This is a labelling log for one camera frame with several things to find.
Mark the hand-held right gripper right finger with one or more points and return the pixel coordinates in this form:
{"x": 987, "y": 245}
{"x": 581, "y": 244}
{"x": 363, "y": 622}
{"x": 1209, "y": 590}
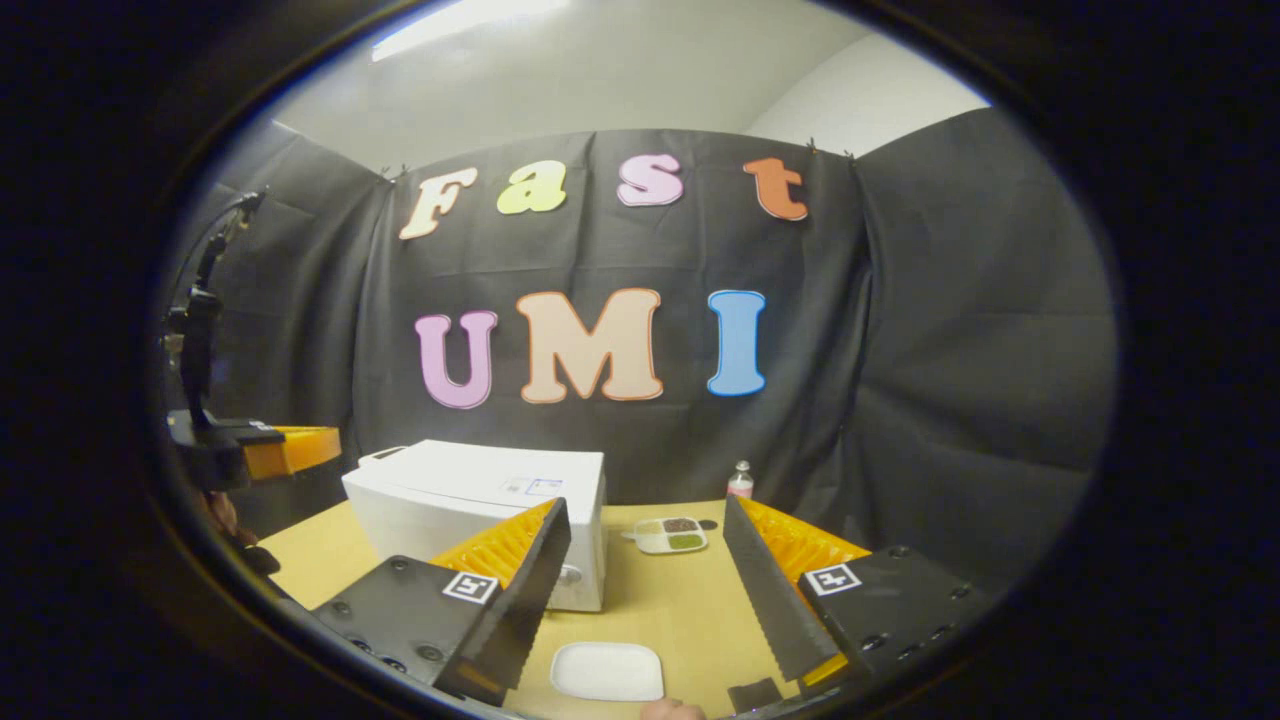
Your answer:
{"x": 770, "y": 600}

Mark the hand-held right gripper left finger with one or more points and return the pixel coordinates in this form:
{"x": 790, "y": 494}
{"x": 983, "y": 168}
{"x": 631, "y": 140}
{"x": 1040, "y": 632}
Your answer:
{"x": 510, "y": 610}

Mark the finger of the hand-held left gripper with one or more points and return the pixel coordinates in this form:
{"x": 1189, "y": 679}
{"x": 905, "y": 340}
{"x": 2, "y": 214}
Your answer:
{"x": 290, "y": 450}

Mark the white microwave oven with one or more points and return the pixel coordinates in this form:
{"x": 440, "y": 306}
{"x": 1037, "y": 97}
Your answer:
{"x": 450, "y": 490}

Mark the white square plate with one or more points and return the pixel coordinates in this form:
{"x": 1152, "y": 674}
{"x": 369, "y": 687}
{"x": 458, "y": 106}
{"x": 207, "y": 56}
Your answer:
{"x": 607, "y": 672}

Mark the small clear bottle pink label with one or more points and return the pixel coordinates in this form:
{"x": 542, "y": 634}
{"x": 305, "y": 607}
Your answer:
{"x": 740, "y": 485}

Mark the white divided seasoning dish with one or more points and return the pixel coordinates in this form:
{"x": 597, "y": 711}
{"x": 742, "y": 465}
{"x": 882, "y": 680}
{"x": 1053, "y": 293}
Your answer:
{"x": 668, "y": 537}

